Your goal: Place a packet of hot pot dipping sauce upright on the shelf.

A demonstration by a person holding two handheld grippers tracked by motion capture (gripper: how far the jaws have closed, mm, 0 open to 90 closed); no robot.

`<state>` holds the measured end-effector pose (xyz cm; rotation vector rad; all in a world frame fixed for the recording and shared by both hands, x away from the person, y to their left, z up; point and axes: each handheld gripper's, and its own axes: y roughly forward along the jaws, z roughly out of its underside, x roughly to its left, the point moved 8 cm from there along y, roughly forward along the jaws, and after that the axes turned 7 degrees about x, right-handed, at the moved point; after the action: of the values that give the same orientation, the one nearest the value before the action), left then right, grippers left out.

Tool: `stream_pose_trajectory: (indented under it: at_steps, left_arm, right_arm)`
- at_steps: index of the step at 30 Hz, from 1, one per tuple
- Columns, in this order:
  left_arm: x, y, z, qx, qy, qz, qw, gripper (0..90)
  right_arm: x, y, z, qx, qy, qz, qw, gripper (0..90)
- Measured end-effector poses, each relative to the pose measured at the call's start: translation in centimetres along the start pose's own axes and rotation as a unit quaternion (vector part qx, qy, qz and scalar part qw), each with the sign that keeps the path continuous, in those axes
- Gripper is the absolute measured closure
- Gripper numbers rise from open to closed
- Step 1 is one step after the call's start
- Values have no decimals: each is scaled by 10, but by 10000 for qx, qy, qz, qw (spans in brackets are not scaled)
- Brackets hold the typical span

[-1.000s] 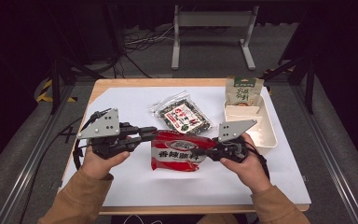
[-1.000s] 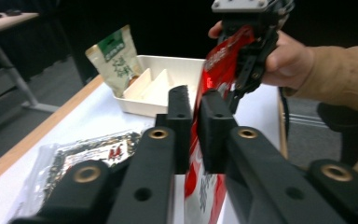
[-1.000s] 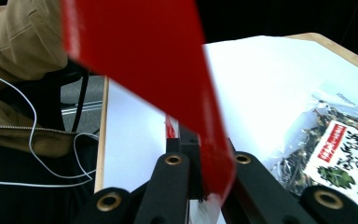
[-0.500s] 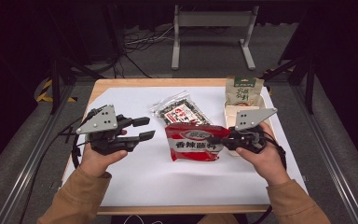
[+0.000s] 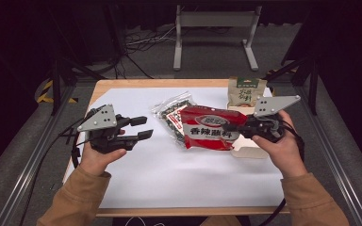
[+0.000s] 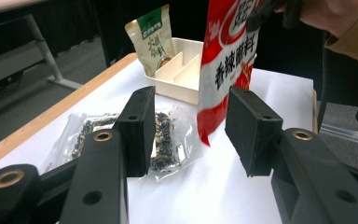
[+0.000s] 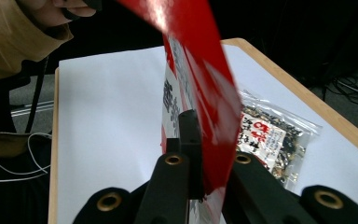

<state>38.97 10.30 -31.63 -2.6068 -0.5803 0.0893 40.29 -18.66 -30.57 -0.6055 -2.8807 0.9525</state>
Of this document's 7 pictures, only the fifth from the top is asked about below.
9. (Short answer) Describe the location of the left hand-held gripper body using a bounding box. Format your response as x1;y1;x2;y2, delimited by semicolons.
76;104;140;154

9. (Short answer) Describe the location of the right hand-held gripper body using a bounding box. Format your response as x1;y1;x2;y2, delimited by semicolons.
239;94;302;143

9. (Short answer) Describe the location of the red seasoning packet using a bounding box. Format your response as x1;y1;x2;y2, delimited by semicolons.
179;105;249;152

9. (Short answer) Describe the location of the cream packet with green label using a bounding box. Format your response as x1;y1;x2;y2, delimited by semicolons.
226;76;269;109

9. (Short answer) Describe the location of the person's left hand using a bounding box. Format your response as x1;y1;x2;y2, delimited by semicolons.
79;140;128;177

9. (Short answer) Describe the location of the person's right hand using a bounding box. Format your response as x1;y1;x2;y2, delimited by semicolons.
251;109;309;180

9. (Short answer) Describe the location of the clear bag of dark spices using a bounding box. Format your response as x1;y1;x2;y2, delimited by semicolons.
151;90;199;149

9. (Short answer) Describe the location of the black metal stand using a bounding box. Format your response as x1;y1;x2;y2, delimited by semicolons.
48;57;106;116
263;56;321;116

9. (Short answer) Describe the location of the yellow black hazard tape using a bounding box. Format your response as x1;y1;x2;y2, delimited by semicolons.
36;79;78;105

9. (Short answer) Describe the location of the white metal stand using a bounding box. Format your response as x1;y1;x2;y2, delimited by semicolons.
173;4;263;72

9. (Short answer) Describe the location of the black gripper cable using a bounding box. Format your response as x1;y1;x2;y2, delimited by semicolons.
18;107;103;226
257;119;306;226

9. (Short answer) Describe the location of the bundle of floor cables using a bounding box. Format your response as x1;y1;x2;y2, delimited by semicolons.
114;24;177;80

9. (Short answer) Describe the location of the white cable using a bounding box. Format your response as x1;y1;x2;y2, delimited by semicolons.
124;216;168;226

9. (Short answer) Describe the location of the aluminium rail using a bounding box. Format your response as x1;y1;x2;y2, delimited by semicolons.
295;84;362;226
0;84;77;226

